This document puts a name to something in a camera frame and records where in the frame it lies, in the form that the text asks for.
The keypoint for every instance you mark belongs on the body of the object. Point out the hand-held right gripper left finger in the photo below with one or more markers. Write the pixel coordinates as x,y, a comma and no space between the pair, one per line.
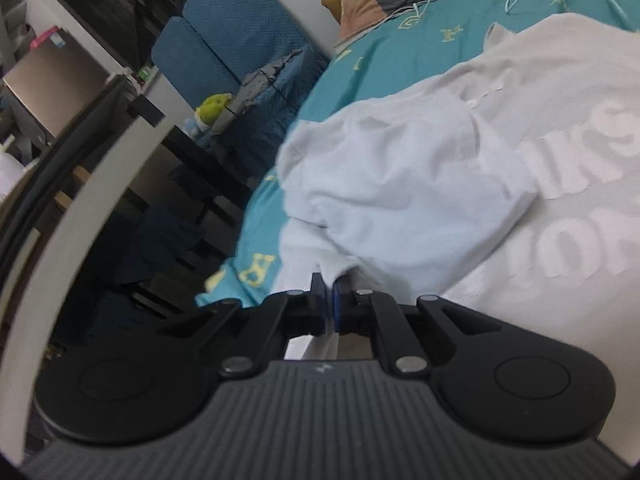
320,305

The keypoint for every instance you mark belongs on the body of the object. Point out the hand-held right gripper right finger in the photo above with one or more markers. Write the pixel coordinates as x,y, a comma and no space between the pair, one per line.
340,305

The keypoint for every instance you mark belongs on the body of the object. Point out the white t-shirt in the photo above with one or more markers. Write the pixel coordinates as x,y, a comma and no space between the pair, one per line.
400,185

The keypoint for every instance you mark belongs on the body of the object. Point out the blue covered chair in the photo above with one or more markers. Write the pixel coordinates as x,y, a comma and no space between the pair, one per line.
185,50
235,0
155,240

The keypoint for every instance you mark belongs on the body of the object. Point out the green plush toy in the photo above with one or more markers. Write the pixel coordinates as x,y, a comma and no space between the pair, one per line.
212,107

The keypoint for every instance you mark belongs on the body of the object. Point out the grey cloth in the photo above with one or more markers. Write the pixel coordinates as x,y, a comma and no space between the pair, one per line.
260,80

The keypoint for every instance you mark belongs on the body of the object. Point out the dark table with white edge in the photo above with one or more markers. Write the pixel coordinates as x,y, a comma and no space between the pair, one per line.
100,200

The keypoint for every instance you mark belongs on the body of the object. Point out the bed with teal sheet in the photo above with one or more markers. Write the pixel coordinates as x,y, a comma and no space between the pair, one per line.
380,60

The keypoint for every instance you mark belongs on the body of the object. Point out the green can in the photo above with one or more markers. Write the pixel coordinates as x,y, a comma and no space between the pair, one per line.
145,73

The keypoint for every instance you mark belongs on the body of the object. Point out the brown pillow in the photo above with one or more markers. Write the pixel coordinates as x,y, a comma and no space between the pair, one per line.
330,0

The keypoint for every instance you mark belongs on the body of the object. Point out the champagne gold fridge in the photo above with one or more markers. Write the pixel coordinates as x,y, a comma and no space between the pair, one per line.
55,80

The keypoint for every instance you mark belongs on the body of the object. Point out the dark window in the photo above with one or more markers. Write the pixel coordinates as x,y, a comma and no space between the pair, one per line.
110,0

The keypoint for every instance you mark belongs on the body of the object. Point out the pink container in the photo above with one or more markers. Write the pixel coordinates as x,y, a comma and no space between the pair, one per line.
44,38

